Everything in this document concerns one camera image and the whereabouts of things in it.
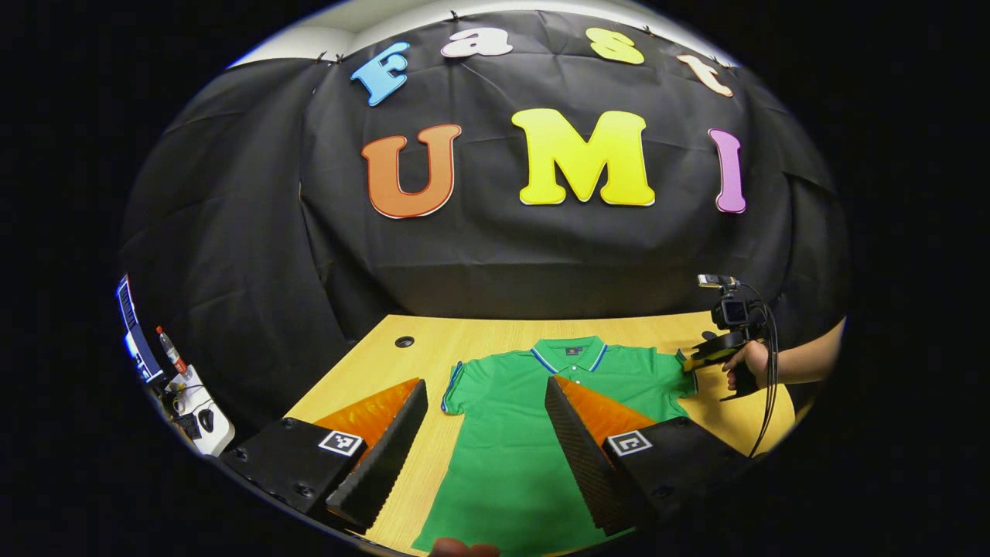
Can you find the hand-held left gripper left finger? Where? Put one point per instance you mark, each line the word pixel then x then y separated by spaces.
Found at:
pixel 387 456

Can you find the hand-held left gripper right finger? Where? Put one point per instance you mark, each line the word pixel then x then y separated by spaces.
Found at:
pixel 584 464

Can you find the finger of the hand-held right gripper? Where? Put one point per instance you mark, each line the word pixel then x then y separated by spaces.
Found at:
pixel 715 348

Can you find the green T-shirt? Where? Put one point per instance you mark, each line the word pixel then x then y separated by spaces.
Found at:
pixel 503 433

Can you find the black table grommet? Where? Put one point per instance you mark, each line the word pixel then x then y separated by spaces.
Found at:
pixel 404 341

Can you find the white side table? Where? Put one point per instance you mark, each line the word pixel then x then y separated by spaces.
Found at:
pixel 216 433

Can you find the black computer mouse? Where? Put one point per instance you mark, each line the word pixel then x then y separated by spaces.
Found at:
pixel 206 420

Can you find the clear bottle red label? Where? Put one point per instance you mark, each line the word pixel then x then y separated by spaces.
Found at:
pixel 172 356

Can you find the computer monitor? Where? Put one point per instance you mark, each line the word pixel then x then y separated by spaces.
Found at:
pixel 135 333

